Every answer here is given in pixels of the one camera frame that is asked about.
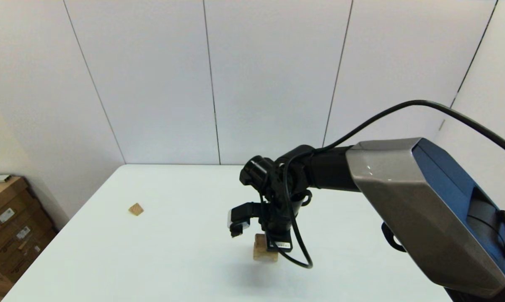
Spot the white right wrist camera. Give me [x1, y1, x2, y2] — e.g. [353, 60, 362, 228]
[227, 202, 261, 239]

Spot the cardboard box with white label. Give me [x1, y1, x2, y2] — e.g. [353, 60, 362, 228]
[0, 206, 59, 271]
[0, 177, 41, 230]

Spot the arched wooden building block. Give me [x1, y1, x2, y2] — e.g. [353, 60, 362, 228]
[253, 246, 279, 263]

